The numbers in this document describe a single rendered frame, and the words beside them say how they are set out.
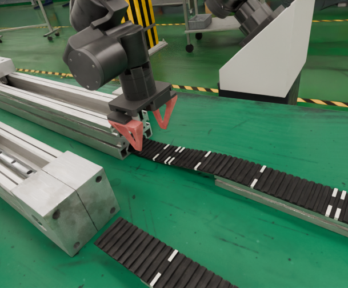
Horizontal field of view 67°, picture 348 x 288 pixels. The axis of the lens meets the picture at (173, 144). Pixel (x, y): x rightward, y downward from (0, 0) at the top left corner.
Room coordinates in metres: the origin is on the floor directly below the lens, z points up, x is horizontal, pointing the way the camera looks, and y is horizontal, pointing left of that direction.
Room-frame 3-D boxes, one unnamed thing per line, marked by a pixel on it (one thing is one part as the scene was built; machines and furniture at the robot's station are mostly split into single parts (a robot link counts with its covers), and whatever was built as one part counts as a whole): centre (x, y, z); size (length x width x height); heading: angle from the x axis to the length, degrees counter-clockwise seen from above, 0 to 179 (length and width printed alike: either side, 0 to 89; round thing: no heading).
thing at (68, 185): (0.30, 0.17, 0.83); 0.12 x 0.09 x 0.10; 137
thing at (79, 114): (0.74, 0.37, 0.82); 0.80 x 0.10 x 0.09; 47
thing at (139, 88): (0.43, 0.04, 0.94); 0.10 x 0.07 x 0.07; 137
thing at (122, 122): (0.41, 0.06, 0.87); 0.07 x 0.07 x 0.09; 47
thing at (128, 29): (0.42, 0.04, 1.00); 0.07 x 0.06 x 0.07; 144
